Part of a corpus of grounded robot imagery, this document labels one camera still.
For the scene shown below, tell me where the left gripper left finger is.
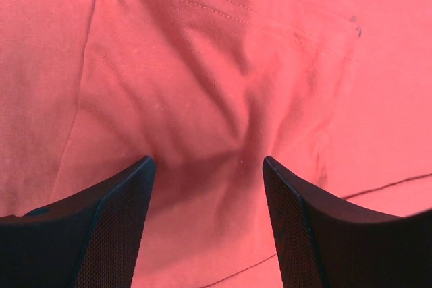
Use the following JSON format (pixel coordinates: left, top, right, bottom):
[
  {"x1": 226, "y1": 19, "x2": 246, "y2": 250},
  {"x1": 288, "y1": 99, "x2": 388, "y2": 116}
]
[{"x1": 1, "y1": 156, "x2": 155, "y2": 287}]

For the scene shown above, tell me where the red t shirt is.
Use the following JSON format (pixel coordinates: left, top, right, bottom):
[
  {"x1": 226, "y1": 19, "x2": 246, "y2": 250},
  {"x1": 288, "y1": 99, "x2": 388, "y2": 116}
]
[{"x1": 1, "y1": 0, "x2": 431, "y2": 287}]

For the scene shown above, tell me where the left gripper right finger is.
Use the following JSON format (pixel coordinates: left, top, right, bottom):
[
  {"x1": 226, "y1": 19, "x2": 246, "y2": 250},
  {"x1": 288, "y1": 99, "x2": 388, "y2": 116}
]
[{"x1": 263, "y1": 156, "x2": 431, "y2": 287}]

